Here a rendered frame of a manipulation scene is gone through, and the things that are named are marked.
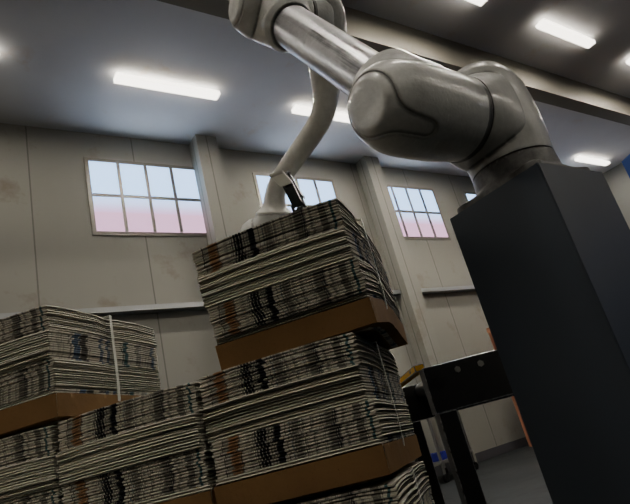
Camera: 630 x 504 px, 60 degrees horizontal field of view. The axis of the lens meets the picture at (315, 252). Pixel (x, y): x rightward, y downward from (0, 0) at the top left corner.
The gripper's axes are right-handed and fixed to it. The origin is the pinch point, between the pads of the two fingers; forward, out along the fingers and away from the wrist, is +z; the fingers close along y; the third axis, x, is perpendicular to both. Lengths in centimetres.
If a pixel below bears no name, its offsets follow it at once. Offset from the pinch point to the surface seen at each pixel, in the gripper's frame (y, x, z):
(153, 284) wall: -153, 289, -443
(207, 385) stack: 34.9, 16.6, 19.0
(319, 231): 15.4, -9.3, 18.7
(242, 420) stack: 42.1, 11.6, 19.1
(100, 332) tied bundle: 14.9, 47.5, 2.5
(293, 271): 20.7, -3.1, 19.0
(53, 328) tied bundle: 15, 47, 17
